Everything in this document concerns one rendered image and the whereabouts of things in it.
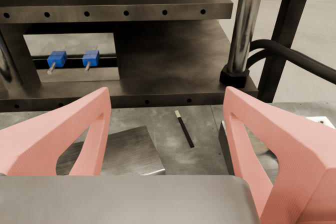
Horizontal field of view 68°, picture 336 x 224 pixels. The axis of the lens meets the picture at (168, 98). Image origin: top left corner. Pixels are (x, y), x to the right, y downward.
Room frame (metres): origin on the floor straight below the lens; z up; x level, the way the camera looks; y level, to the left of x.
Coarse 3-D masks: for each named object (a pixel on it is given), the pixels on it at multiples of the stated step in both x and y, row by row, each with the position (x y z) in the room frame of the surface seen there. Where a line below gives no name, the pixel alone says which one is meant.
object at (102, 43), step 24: (48, 24) 0.78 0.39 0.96; (72, 24) 0.78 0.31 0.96; (96, 24) 0.78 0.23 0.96; (120, 24) 0.91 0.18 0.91; (48, 48) 0.71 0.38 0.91; (72, 48) 0.71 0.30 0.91; (96, 48) 0.72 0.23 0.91; (120, 48) 0.84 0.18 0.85; (72, 72) 0.71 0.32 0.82; (96, 72) 0.72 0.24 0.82; (120, 72) 0.76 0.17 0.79
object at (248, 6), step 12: (240, 0) 0.70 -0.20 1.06; (252, 0) 0.68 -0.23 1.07; (240, 12) 0.70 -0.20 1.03; (252, 12) 0.69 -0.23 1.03; (240, 24) 0.69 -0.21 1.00; (252, 24) 0.69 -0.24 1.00; (240, 36) 0.69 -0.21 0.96; (240, 48) 0.69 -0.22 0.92; (228, 60) 0.71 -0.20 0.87; (240, 60) 0.68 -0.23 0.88; (228, 72) 0.70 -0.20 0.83; (240, 72) 0.69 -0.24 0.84; (228, 84) 0.67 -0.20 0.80; (240, 84) 0.67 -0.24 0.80
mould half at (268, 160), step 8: (328, 120) 0.44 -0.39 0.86; (224, 128) 0.41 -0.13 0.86; (248, 128) 0.41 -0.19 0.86; (224, 136) 0.39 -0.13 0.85; (248, 136) 0.38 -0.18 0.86; (256, 136) 0.38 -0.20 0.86; (224, 144) 0.38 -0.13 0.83; (256, 144) 0.30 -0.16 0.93; (264, 144) 0.30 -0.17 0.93; (224, 152) 0.37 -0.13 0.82; (256, 152) 0.28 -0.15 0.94; (264, 152) 0.28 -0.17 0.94; (272, 152) 0.28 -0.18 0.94; (264, 160) 0.26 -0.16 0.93; (272, 160) 0.26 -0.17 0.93; (232, 168) 0.32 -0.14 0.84; (264, 168) 0.25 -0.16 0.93; (272, 168) 0.25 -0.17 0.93; (272, 176) 0.24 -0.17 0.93; (272, 184) 0.22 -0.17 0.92
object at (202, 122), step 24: (0, 120) 0.50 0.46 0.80; (24, 120) 0.50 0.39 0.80; (120, 120) 0.50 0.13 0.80; (144, 120) 0.50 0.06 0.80; (168, 120) 0.50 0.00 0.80; (192, 120) 0.50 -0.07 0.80; (216, 120) 0.50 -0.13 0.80; (168, 144) 0.41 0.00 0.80; (216, 144) 0.41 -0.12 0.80; (168, 168) 0.34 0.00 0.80; (192, 168) 0.34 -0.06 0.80; (216, 168) 0.34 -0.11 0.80
